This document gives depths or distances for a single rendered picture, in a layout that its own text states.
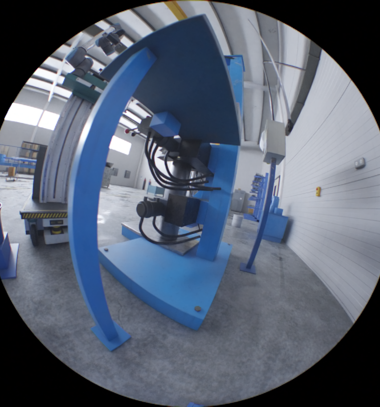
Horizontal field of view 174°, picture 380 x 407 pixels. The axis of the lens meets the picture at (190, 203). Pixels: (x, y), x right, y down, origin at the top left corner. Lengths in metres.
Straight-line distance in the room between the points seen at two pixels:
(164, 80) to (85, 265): 0.60
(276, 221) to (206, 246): 2.20
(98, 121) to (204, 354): 0.83
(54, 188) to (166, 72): 1.33
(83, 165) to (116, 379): 0.67
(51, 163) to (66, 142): 0.25
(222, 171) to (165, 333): 1.11
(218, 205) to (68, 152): 1.51
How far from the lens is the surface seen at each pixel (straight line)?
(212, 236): 1.03
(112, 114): 0.29
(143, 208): 0.76
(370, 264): 1.49
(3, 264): 1.17
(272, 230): 3.02
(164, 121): 0.64
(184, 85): 0.52
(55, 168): 1.46
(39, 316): 0.83
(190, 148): 0.90
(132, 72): 0.37
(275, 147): 1.32
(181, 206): 0.81
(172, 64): 0.47
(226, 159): 1.04
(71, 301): 0.83
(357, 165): 1.78
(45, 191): 1.43
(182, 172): 1.17
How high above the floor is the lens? 0.63
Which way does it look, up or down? 4 degrees down
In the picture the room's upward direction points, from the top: 12 degrees clockwise
